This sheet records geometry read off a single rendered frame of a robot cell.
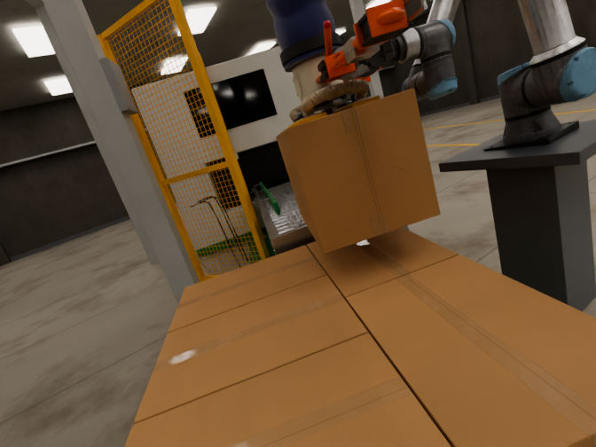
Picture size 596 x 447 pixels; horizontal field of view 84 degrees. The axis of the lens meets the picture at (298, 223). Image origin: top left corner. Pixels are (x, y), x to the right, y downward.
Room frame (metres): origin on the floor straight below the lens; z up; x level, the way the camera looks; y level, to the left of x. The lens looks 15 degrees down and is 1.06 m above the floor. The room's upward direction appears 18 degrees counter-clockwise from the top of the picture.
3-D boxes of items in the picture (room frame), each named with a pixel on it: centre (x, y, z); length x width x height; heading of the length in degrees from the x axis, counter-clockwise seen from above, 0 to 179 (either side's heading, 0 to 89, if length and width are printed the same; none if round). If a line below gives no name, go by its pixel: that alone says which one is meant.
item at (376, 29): (0.73, -0.27, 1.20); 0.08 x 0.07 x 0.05; 4
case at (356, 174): (1.30, -0.24, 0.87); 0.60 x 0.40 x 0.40; 2
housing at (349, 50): (0.86, -0.27, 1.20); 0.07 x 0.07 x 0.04; 4
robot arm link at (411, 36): (1.09, -0.48, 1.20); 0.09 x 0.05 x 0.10; 6
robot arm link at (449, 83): (1.11, -0.57, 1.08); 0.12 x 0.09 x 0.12; 4
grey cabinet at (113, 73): (2.26, 0.79, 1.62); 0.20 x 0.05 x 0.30; 6
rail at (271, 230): (2.74, 0.25, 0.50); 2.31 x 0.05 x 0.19; 6
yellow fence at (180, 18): (2.54, 0.62, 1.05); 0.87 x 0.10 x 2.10; 58
